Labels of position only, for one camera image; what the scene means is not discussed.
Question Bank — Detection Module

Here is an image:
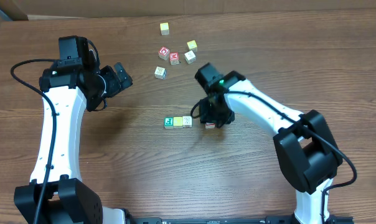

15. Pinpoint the red block letter I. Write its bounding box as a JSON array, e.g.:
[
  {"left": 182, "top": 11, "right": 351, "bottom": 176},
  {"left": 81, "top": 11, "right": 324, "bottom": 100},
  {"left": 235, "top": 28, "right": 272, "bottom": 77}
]
[{"left": 205, "top": 123, "right": 215, "bottom": 129}]

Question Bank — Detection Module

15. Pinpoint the white block green side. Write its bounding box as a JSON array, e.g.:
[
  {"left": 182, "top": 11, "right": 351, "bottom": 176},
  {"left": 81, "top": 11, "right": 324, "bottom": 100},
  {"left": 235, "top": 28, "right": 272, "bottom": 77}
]
[{"left": 182, "top": 116, "right": 192, "bottom": 128}]

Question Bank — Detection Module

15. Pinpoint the white block with blue side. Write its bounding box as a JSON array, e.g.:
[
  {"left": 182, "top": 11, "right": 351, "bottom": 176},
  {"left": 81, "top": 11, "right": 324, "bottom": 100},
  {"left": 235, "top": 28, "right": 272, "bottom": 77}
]
[{"left": 154, "top": 67, "right": 167, "bottom": 80}]

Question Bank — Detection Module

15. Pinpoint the yellow block letter B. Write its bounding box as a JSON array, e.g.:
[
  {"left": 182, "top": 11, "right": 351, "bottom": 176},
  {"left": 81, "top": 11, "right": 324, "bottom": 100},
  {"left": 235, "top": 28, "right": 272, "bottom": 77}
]
[{"left": 173, "top": 116, "right": 183, "bottom": 129}]

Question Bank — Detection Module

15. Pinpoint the green letter block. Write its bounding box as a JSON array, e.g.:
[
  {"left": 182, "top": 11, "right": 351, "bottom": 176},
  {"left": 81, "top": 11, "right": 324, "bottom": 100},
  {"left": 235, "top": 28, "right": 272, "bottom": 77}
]
[{"left": 164, "top": 117, "right": 174, "bottom": 129}]

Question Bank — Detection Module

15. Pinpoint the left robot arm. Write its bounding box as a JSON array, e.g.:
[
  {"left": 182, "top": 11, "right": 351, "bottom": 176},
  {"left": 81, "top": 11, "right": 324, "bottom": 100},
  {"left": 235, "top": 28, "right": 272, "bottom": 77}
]
[{"left": 14, "top": 35, "right": 133, "bottom": 224}]

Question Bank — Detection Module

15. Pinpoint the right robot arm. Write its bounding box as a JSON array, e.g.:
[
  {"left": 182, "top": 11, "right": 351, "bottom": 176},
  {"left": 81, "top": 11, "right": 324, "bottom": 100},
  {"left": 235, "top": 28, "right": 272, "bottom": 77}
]
[{"left": 194, "top": 63, "right": 343, "bottom": 223}]

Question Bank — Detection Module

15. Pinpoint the red block with circle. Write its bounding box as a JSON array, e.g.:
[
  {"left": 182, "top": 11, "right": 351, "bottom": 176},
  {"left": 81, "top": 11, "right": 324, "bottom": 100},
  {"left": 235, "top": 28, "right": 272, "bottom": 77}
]
[{"left": 158, "top": 47, "right": 170, "bottom": 60}]

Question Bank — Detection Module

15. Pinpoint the red block letter M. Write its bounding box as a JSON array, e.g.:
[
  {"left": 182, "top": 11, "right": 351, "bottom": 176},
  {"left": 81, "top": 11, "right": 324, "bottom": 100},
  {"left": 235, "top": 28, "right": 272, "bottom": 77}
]
[{"left": 169, "top": 52, "right": 180, "bottom": 65}]

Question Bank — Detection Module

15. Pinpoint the white block right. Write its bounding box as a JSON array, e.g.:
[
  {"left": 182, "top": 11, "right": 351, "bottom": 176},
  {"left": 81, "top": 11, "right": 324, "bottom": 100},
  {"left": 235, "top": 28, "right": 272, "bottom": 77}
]
[{"left": 184, "top": 50, "right": 196, "bottom": 64}]

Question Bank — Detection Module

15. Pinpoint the yellow block far top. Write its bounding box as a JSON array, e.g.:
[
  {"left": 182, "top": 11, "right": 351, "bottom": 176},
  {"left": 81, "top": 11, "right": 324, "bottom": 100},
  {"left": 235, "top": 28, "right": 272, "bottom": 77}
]
[{"left": 159, "top": 22, "right": 170, "bottom": 35}]

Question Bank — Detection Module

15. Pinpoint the yellow block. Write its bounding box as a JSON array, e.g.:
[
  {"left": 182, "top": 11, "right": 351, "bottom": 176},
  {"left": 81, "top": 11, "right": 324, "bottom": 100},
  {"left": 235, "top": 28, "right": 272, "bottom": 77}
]
[
  {"left": 187, "top": 40, "right": 198, "bottom": 52},
  {"left": 159, "top": 22, "right": 170, "bottom": 35}
]

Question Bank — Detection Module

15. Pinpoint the yellow block upper right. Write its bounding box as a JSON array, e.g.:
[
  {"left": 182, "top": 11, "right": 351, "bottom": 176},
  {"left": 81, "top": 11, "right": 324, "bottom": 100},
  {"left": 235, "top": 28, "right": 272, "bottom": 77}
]
[{"left": 187, "top": 40, "right": 198, "bottom": 52}]

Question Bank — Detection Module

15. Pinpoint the cardboard back wall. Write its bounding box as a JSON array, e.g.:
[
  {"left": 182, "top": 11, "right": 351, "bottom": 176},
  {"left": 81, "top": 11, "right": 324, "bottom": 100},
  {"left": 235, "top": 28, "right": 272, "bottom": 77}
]
[{"left": 0, "top": 0, "right": 376, "bottom": 20}]

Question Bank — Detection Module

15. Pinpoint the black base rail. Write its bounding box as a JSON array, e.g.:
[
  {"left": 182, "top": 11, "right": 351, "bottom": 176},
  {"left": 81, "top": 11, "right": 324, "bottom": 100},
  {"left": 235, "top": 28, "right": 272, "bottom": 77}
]
[{"left": 122, "top": 215, "right": 355, "bottom": 224}]

